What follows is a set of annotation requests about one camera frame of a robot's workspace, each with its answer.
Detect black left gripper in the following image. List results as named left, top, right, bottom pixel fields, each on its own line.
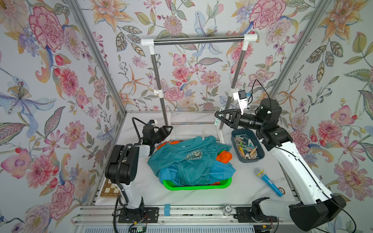
left=150, top=126, right=172, bottom=146

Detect teal embroidered t-shirt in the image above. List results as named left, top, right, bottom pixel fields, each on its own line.
left=148, top=136, right=232, bottom=178

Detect orange garment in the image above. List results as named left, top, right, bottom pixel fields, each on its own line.
left=156, top=141, right=233, bottom=164

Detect blue garment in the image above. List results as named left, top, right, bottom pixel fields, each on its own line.
left=158, top=161, right=236, bottom=186

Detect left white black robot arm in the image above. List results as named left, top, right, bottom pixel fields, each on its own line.
left=105, top=117, right=173, bottom=221

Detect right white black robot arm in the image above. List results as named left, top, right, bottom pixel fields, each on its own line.
left=215, top=90, right=346, bottom=232

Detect dark teal clothespin bin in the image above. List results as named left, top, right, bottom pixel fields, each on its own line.
left=231, top=129, right=265, bottom=163

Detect bright green plastic tray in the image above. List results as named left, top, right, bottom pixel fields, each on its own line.
left=162, top=177, right=233, bottom=191

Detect blue toy microphone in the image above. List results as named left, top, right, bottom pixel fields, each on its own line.
left=254, top=168, right=283, bottom=197

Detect wooden chessboard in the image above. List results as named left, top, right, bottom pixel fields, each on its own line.
left=100, top=179, right=119, bottom=198

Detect metal clothes rack white joints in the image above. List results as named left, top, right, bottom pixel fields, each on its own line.
left=140, top=33, right=258, bottom=137

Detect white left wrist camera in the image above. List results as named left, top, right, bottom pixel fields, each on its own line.
left=148, top=119, right=157, bottom=127

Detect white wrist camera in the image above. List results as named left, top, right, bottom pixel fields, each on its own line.
left=232, top=89, right=249, bottom=115
left=148, top=119, right=157, bottom=127

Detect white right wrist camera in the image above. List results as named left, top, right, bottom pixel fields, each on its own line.
left=232, top=89, right=249, bottom=115

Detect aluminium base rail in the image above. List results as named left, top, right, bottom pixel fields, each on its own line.
left=71, top=205, right=300, bottom=233

